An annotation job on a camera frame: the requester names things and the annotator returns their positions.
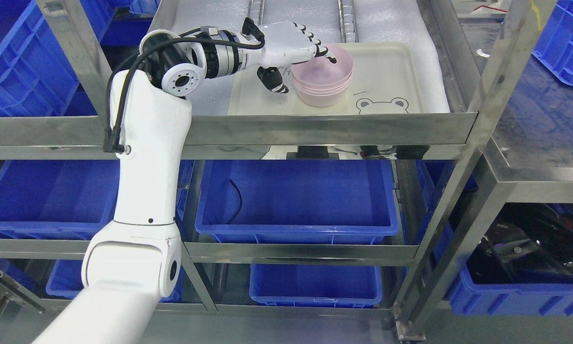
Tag blue bin bottom centre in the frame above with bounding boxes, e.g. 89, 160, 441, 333
249, 264, 383, 309

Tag stacked pink bowls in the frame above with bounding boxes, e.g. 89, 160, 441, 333
291, 73, 353, 108

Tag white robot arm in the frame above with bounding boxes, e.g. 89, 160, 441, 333
34, 18, 335, 344

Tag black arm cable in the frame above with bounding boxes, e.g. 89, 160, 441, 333
103, 17, 266, 154

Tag pink plastic bowl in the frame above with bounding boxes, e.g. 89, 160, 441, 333
291, 44, 354, 85

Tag blue bin under shelf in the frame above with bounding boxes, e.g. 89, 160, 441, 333
195, 160, 400, 245

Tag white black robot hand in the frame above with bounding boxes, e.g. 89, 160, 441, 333
238, 18, 337, 94

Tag steel shelf rack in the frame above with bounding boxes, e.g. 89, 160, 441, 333
0, 0, 557, 344

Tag cream bear tray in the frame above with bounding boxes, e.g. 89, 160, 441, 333
228, 42, 424, 116

